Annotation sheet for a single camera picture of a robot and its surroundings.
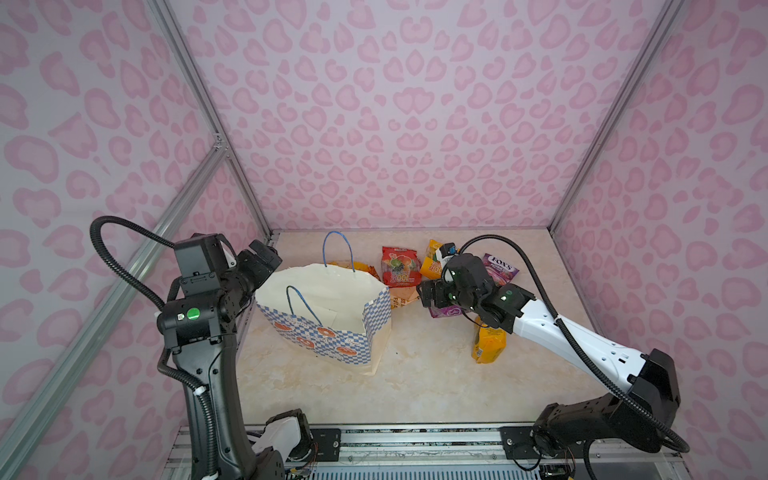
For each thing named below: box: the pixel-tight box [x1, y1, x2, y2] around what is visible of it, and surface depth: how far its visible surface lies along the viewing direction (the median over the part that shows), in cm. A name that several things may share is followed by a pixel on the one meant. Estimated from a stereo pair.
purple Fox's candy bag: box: [482, 253, 520, 287], surface depth 106 cm
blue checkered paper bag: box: [255, 231, 392, 375], surface depth 76 cm
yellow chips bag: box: [472, 316, 507, 364], surface depth 81 cm
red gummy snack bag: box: [381, 246, 423, 287], surface depth 105 cm
